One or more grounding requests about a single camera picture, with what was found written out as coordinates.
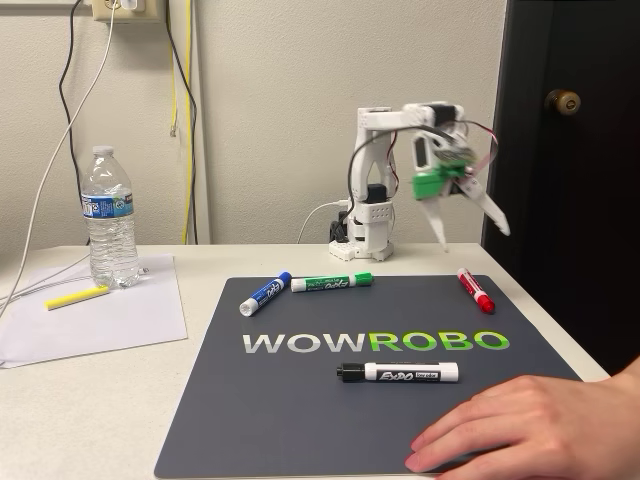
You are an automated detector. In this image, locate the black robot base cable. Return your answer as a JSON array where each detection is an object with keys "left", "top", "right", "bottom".
[{"left": 328, "top": 209, "right": 351, "bottom": 245}]

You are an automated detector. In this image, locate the person's hand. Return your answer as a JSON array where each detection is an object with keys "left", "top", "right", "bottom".
[{"left": 404, "top": 355, "right": 640, "bottom": 480}]

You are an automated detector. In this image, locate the dark grey WOWROBO mat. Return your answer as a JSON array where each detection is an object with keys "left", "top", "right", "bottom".
[{"left": 153, "top": 274, "right": 584, "bottom": 480}]

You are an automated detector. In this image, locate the red white motor wire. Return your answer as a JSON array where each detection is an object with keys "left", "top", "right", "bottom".
[{"left": 462, "top": 118, "right": 500, "bottom": 177}]

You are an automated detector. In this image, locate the white paper sheet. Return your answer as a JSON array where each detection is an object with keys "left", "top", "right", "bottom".
[{"left": 0, "top": 253, "right": 190, "bottom": 370}]

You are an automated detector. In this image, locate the beige wall outlet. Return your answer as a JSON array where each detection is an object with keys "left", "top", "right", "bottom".
[{"left": 91, "top": 0, "right": 162, "bottom": 24}]

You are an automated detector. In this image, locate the green gripper camera mount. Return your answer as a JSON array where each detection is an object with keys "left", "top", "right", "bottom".
[{"left": 410, "top": 164, "right": 465, "bottom": 203}]

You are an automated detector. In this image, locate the blue Expo marker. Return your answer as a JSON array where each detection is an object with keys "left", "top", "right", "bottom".
[{"left": 239, "top": 271, "right": 293, "bottom": 318}]

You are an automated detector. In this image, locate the clear plastic water bottle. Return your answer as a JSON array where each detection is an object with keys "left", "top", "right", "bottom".
[{"left": 80, "top": 145, "right": 141, "bottom": 290}]

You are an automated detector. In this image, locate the dark wooden door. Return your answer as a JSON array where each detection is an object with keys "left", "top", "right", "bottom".
[{"left": 480, "top": 0, "right": 640, "bottom": 377}]

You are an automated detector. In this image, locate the grey camera cable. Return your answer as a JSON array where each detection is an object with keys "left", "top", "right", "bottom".
[{"left": 347, "top": 125, "right": 457, "bottom": 221}]

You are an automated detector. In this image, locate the brass door knob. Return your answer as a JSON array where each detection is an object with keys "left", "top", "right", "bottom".
[{"left": 543, "top": 88, "right": 582, "bottom": 117}]

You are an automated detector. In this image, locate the black Expo marker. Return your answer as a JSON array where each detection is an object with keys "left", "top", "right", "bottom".
[{"left": 335, "top": 361, "right": 460, "bottom": 385}]

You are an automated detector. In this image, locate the yellow highlighter pen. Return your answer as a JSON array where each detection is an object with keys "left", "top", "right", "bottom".
[{"left": 44, "top": 285, "right": 111, "bottom": 312}]

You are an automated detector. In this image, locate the white robot base cable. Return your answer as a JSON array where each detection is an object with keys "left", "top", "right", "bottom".
[{"left": 298, "top": 199, "right": 351, "bottom": 245}]

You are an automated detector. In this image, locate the green Expo marker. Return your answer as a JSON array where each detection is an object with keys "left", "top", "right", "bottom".
[{"left": 290, "top": 271, "right": 375, "bottom": 294}]

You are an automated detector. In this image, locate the black wall cable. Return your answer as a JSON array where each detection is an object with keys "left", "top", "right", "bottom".
[
  {"left": 162, "top": 0, "right": 198, "bottom": 246},
  {"left": 58, "top": 0, "right": 92, "bottom": 246}
]

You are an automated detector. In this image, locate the red Expo marker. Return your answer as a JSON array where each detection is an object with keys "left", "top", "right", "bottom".
[{"left": 456, "top": 267, "right": 497, "bottom": 315}]

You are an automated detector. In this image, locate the yellow cable with clear plug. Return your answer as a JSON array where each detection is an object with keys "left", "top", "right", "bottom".
[{"left": 169, "top": 47, "right": 179, "bottom": 138}]

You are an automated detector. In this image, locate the white charger cable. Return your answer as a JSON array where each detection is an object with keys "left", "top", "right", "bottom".
[{"left": 0, "top": 3, "right": 121, "bottom": 321}]

